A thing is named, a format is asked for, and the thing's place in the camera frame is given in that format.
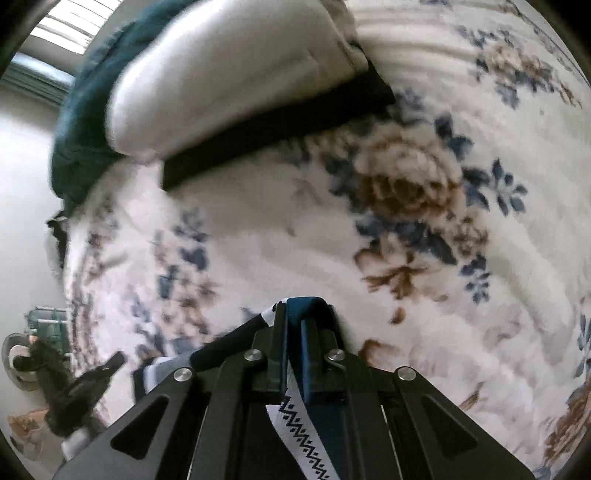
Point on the teal folded quilt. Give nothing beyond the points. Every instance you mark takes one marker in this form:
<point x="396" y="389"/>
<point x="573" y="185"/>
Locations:
<point x="87" y="129"/>

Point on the dark folded cloth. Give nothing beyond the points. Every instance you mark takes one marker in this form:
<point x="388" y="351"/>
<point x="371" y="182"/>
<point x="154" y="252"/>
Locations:
<point x="277" y="124"/>

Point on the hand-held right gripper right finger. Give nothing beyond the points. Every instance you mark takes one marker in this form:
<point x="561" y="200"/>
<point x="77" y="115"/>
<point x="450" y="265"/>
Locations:
<point x="310" y="364"/>

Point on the white folded cloth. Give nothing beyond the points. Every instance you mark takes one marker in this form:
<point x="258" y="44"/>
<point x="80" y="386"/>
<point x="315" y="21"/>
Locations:
<point x="221" y="74"/>

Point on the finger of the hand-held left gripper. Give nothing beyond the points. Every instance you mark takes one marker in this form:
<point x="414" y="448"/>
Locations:
<point x="104" y="369"/>

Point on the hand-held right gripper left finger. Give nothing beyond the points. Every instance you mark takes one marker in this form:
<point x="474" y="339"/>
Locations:
<point x="277" y="355"/>

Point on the grey-green curtain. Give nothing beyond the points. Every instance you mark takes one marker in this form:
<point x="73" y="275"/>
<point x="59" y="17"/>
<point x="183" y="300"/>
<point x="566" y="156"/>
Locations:
<point x="41" y="78"/>

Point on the barred window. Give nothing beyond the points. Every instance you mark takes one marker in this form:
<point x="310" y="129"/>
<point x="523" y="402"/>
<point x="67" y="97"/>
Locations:
<point x="69" y="21"/>

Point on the striped knit sweater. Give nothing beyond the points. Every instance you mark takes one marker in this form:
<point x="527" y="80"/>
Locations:
<point x="295" y="429"/>

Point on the teal metal rack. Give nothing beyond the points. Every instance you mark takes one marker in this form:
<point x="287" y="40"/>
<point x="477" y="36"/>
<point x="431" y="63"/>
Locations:
<point x="46" y="323"/>

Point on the floral bed blanket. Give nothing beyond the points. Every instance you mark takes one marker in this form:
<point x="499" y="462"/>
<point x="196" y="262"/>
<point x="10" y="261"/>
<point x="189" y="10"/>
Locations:
<point x="369" y="240"/>

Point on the white fan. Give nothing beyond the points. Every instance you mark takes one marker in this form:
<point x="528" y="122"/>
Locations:
<point x="21" y="362"/>

